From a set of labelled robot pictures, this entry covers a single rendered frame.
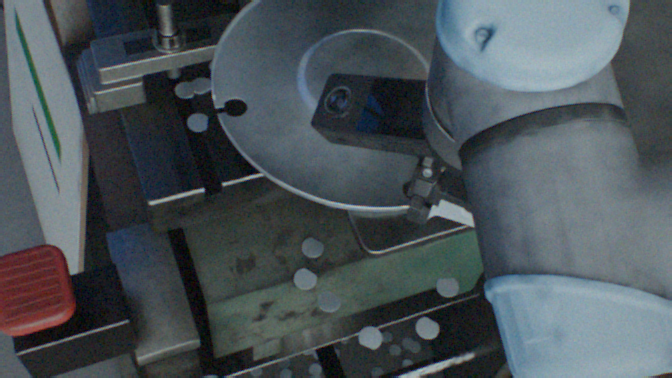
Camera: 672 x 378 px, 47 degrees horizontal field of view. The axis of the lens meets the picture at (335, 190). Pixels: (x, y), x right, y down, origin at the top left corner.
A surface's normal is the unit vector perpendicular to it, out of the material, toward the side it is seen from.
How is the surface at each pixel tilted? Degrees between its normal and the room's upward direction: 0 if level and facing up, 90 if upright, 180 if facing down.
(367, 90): 35
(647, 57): 0
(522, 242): 56
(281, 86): 0
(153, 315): 0
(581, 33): 19
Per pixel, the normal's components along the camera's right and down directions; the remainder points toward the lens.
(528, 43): -0.04, -0.27
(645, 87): 0.09, -0.54
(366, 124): -0.49, -0.38
